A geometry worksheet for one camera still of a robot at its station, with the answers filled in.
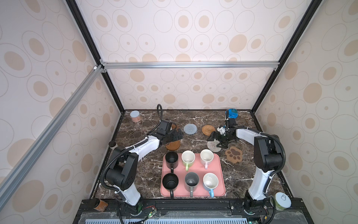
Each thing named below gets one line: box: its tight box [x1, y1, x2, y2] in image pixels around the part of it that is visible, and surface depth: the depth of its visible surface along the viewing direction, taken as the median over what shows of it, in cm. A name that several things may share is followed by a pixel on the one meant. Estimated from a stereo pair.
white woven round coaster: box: [206, 140, 222, 153], surface depth 99 cm
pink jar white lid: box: [130, 110, 142, 123], surface depth 113 cm
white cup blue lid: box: [225, 108, 239, 119], surface depth 108 cm
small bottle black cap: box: [108, 140, 117, 147], surface depth 89 cm
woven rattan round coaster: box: [201, 124, 216, 137], surface depth 109 cm
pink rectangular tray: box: [160, 153, 227, 200], surface depth 83 cm
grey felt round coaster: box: [183, 123, 198, 135], surface depth 110 cm
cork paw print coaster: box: [225, 146, 243, 164], surface depth 95 cm
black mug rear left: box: [165, 151, 179, 174], surface depth 87 cm
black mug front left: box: [162, 172, 179, 200], surface depth 77 cm
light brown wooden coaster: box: [165, 140, 181, 151], surface depth 99 cm
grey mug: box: [184, 171, 200, 198], surface depth 76 cm
